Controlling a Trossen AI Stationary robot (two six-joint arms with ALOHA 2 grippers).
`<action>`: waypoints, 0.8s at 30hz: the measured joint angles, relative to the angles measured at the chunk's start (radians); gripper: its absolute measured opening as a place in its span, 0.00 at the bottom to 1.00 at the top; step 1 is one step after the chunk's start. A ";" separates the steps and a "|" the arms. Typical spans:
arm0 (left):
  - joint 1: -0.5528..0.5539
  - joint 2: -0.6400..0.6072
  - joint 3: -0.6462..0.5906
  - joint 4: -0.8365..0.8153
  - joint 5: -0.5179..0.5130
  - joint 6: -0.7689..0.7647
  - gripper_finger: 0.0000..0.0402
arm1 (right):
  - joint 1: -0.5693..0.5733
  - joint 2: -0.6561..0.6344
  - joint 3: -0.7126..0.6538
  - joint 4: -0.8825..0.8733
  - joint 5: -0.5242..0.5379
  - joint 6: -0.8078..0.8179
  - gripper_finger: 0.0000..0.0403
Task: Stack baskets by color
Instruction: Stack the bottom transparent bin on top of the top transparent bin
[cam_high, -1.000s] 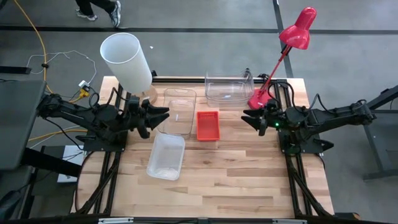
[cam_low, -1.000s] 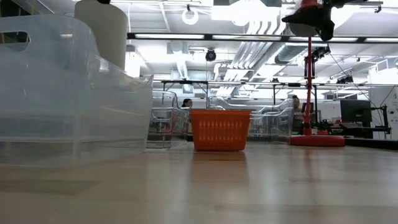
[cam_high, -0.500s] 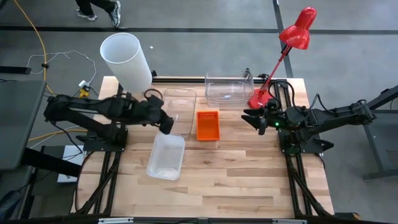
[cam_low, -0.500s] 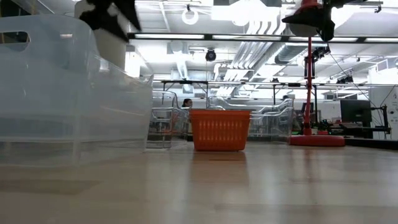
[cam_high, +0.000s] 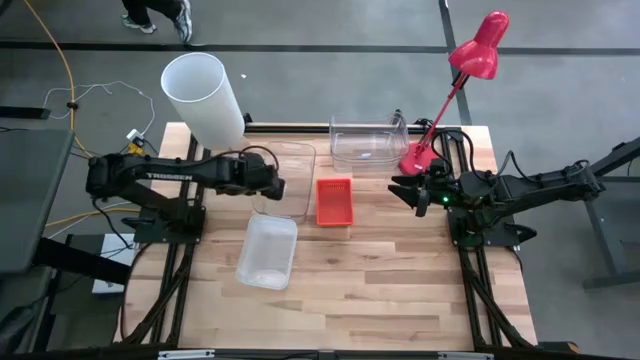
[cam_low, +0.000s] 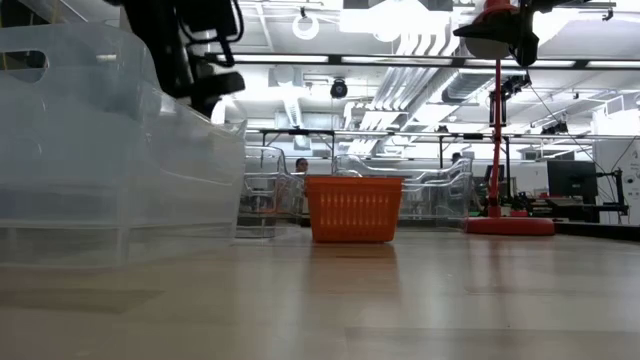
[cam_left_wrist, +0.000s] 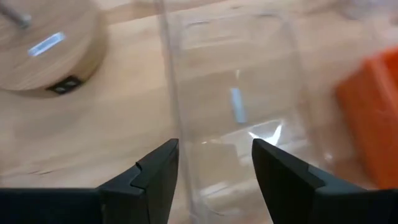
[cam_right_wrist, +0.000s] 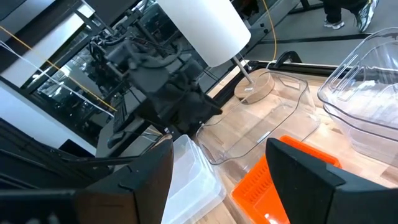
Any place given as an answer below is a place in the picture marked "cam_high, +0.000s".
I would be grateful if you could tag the yellow power plug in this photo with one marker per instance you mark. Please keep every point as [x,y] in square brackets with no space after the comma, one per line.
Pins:
[136,148]

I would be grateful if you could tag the person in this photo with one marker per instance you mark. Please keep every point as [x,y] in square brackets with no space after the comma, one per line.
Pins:
[182,22]

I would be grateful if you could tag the clear plastic storage bin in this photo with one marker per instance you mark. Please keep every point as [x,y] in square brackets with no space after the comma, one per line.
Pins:
[370,145]
[300,165]

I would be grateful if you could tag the white cylinder shade table lamp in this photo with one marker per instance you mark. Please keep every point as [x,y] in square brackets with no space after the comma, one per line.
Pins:
[210,110]

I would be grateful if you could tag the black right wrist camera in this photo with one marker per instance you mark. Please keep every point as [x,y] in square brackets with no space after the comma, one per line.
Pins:
[439,167]

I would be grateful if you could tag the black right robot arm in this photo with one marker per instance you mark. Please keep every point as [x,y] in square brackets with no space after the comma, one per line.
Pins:
[540,187]

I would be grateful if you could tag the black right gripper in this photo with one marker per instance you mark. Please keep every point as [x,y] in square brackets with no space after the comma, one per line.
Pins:
[442,192]

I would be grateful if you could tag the black metal stand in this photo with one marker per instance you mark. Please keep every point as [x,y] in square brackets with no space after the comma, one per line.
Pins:
[612,280]

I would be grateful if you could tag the frosted translucent plastic bin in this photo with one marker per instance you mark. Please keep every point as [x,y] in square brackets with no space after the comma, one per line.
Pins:
[267,252]

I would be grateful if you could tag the dark grey desk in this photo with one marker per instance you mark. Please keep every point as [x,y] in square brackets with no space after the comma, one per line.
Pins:
[30,200]

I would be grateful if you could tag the black desk leg beam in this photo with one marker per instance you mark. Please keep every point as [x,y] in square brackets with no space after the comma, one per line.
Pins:
[80,260]

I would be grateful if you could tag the silver metal bracket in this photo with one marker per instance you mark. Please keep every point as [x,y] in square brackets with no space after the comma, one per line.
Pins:
[185,354]
[465,356]

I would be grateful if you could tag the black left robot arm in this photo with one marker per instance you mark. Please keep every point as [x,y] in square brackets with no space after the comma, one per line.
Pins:
[165,176]

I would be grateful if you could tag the red desk lamp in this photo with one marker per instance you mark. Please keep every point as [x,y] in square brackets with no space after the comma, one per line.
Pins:
[480,55]

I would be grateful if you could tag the black flat bar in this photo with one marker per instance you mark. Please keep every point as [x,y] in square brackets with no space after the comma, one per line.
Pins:
[25,112]

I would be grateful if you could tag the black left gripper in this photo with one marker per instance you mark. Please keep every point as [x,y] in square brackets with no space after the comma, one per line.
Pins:
[250,177]

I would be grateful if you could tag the white power adapter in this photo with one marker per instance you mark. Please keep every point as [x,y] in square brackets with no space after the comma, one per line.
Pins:
[135,135]

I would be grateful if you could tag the white box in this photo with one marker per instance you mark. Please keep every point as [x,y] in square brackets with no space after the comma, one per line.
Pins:
[120,242]

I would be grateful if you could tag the orange plastic mesh basket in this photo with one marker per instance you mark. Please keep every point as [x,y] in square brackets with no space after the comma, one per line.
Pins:
[334,202]

